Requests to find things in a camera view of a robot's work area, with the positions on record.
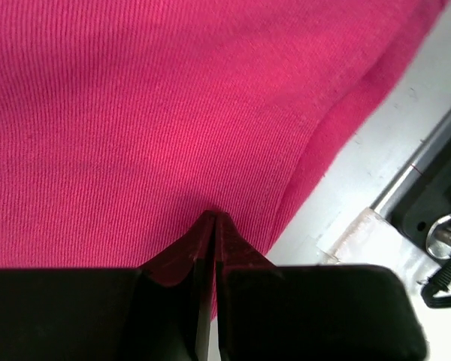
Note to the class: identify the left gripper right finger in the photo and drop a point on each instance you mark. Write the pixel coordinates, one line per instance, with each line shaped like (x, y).
(309, 312)

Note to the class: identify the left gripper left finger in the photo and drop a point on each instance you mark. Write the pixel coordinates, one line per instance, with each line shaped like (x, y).
(157, 311)

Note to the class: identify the pink trousers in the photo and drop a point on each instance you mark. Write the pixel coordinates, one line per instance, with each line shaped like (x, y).
(122, 121)

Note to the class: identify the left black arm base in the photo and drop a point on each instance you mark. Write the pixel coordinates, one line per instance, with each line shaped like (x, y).
(417, 203)

